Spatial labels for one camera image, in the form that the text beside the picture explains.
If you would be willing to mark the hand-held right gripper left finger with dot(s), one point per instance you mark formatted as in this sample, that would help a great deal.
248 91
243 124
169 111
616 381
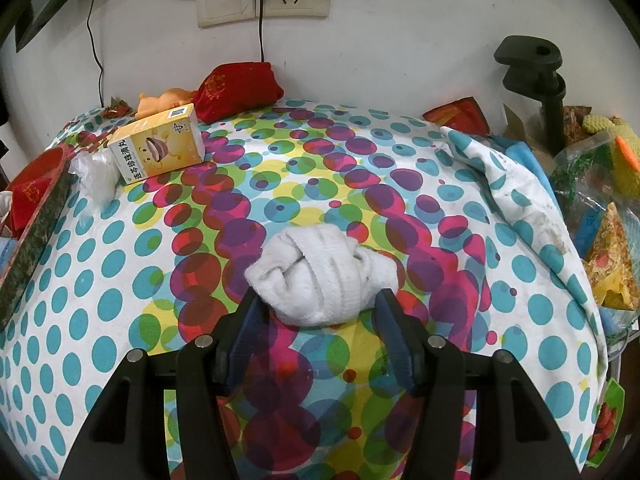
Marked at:
250 330

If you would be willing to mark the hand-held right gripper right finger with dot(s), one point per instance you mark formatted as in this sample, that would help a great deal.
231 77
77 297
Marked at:
395 340

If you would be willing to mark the knotted white sock bundle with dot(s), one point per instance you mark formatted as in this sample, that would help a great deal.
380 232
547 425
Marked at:
320 275

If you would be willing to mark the polka dot cloth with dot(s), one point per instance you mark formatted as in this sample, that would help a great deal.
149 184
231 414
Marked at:
150 270

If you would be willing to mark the yellow medicine box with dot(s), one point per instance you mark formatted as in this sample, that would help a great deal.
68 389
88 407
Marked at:
160 145

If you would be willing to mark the white plastic bag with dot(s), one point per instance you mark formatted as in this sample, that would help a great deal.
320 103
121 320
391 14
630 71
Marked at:
100 175

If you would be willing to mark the blue packet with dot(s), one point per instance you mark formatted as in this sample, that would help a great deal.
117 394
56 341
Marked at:
590 227

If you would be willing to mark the green strawberry print packet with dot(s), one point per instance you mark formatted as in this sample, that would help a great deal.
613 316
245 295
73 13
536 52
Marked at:
607 420

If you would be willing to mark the red tray with dark rim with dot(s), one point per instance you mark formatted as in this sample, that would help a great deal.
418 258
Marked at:
37 240

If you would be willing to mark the yellow printed packet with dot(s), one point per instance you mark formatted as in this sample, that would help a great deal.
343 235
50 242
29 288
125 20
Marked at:
610 255

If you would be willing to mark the red snack packet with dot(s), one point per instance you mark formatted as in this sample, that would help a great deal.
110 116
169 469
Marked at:
460 116

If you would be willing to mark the red cloth pouch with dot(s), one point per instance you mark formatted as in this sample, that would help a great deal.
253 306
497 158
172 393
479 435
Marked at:
235 90

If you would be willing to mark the clear plastic bag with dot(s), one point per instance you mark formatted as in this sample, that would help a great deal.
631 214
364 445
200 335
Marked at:
575 175

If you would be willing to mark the cardboard box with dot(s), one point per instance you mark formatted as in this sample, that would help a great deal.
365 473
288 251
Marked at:
520 127

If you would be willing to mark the orange rubber toy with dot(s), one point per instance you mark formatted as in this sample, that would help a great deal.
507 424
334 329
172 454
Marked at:
160 100

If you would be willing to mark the light blue cloth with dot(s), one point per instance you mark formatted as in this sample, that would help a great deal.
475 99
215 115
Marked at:
7 250

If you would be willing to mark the small red printed pouch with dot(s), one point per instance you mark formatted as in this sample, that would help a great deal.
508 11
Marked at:
27 200

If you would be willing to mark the brown patterned snack bag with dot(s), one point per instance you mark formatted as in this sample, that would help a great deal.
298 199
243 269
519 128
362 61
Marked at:
575 125

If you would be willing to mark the black clamp stand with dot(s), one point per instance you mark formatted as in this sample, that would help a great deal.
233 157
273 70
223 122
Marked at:
550 100

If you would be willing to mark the yellow knitted toy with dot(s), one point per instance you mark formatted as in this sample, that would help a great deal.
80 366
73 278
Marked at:
630 172

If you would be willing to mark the black monitor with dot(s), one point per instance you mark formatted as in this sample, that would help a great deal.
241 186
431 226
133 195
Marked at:
35 15

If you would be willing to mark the beige single wall socket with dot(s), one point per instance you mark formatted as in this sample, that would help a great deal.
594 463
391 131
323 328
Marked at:
225 5

